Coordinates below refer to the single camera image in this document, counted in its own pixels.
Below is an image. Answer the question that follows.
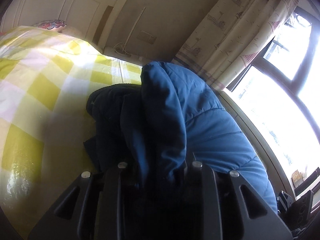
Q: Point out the blue puffer jacket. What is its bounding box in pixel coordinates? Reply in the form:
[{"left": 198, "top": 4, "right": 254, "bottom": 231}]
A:
[{"left": 85, "top": 61, "right": 277, "bottom": 211}]

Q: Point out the dark framed window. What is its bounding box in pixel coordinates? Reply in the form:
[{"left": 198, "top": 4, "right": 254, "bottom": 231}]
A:
[{"left": 228, "top": 7, "right": 319, "bottom": 196}]

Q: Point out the yellow checked bed sheet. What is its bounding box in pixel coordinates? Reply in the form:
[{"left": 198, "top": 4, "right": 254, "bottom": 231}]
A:
[{"left": 1, "top": 26, "right": 141, "bottom": 238}]

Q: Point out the white nightstand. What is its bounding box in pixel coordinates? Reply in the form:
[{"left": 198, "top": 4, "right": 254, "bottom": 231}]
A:
[{"left": 103, "top": 47, "right": 152, "bottom": 66}]

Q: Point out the cream patterned curtain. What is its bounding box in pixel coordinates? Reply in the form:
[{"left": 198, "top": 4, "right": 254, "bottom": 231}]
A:
[{"left": 172, "top": 0, "right": 299, "bottom": 91}]

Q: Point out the floral patterned pillow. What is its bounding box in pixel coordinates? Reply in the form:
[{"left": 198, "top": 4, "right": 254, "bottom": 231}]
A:
[{"left": 33, "top": 20, "right": 67, "bottom": 32}]

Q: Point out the white wooden headboard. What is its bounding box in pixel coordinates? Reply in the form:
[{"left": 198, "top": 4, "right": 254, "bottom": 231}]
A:
[{"left": 1, "top": 0, "right": 127, "bottom": 53}]

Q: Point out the white charger cable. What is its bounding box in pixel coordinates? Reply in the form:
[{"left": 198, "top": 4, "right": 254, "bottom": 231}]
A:
[{"left": 111, "top": 42, "right": 141, "bottom": 55}]

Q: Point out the wall socket panel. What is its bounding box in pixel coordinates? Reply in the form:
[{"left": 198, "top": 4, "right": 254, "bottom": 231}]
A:
[{"left": 137, "top": 30, "right": 157, "bottom": 44}]

